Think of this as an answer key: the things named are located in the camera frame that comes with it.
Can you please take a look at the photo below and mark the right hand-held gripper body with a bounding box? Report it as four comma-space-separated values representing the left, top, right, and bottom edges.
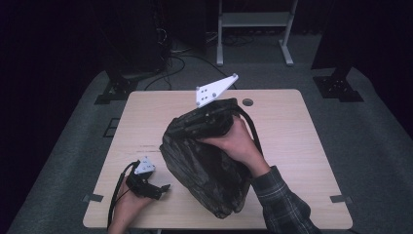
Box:
195, 73, 242, 137

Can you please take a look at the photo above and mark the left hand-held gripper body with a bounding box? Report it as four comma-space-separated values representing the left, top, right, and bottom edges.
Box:
126, 156, 164, 200

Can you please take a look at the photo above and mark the black plastic garbage bag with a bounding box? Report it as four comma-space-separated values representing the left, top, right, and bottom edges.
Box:
159, 97, 258, 219

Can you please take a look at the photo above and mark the person's left hand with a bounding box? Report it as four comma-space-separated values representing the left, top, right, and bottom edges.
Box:
107, 186, 154, 234

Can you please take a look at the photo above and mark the person's right hand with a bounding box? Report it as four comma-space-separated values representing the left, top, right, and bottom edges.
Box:
197, 116, 271, 179

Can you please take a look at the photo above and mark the dark square floor box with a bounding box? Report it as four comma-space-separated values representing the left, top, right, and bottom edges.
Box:
102, 117, 121, 138

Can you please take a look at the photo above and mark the black metal stand base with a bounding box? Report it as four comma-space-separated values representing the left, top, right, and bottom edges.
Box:
94, 61, 140, 105
312, 66, 364, 103

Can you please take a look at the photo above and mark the long black floor cable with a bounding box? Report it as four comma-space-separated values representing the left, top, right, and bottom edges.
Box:
169, 53, 238, 91

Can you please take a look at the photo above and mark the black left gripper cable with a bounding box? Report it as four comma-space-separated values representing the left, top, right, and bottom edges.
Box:
106, 161, 141, 230

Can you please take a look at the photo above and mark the looped black floor cable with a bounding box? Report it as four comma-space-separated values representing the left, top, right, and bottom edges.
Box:
144, 56, 187, 92

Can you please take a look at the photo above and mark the white metal stand frame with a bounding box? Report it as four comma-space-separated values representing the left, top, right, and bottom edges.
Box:
216, 0, 299, 67

